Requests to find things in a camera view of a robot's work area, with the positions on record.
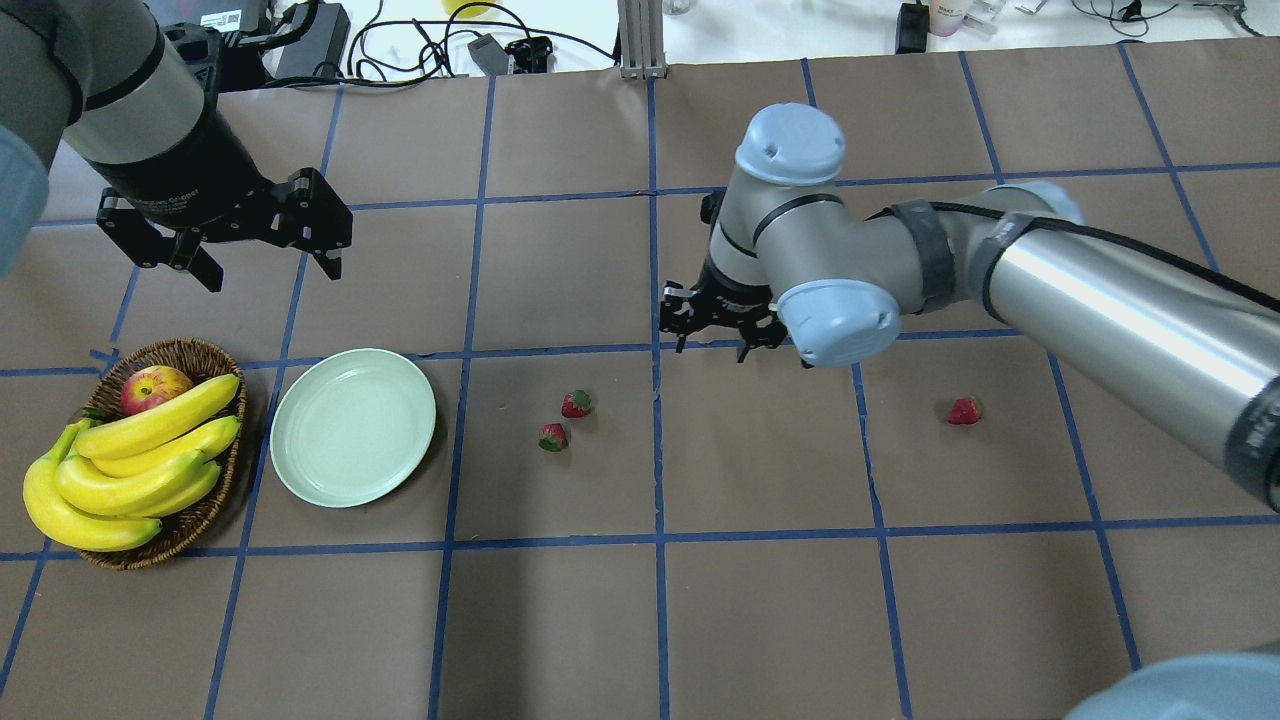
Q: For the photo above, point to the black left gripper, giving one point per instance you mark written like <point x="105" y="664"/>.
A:
<point x="187" y="182"/>

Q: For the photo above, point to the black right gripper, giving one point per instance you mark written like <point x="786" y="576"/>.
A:
<point x="728" y="292"/>

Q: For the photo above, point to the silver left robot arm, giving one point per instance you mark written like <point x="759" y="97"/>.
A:
<point x="139" y="103"/>

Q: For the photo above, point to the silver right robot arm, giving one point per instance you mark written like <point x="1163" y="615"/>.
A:
<point x="1191" y="350"/>

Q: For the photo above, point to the light green round plate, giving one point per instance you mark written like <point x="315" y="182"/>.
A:
<point x="352" y="428"/>

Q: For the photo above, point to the red yellow apple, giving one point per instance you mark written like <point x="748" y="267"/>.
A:
<point x="152" y="386"/>

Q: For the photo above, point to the black power adapter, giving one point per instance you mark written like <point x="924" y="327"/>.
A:
<point x="318" y="52"/>

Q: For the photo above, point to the yellow banana bunch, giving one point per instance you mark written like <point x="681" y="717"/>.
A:
<point x="110" y="486"/>

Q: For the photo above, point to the brown wicker basket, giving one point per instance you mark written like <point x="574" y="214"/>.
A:
<point x="200" y="360"/>

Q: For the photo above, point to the white paper cup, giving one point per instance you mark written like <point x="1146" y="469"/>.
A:
<point x="946" y="17"/>

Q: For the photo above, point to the aluminium frame post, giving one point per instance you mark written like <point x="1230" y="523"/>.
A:
<point x="641" y="40"/>

